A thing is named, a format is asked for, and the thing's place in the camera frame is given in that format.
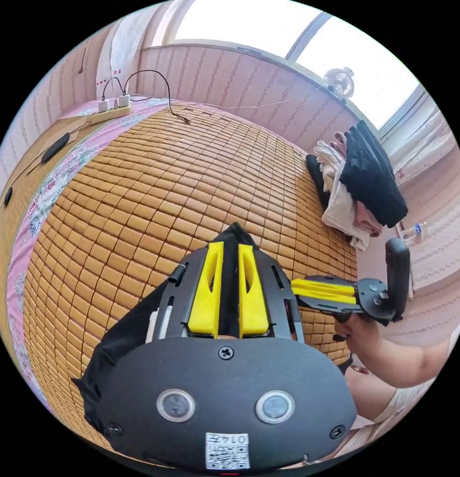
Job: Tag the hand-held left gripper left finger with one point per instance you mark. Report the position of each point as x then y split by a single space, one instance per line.
207 298

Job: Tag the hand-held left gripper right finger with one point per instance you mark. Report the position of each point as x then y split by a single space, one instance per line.
254 309

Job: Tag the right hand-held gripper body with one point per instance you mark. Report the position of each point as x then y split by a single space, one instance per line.
373 300

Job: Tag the black short sleeve shirt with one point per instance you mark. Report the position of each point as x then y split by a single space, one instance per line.
110 346

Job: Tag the person's right forearm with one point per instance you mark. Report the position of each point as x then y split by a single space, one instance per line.
409 361

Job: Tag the person's right hand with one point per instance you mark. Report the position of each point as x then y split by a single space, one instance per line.
358 335

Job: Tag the clear plastic bottle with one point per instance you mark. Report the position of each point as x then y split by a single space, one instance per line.
416 230

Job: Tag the person's body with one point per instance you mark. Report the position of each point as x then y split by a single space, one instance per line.
379 404

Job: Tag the pile of clothes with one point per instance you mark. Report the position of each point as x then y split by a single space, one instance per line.
368 179

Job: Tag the bed with woven mat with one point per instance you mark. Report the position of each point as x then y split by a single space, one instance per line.
178 179

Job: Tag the small white fan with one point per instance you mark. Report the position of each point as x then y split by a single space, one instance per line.
340 82

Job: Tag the white power strip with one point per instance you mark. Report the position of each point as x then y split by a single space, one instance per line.
109 113

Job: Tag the black oblong device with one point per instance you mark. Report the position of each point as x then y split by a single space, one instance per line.
55 148

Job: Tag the white charger plug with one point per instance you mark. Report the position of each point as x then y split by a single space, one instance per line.
123 101
104 105

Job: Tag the small black object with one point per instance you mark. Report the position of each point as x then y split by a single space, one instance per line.
8 196

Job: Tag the window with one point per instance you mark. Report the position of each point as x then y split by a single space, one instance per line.
274 26

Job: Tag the white curtain with print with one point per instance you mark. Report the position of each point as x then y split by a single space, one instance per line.
122 44

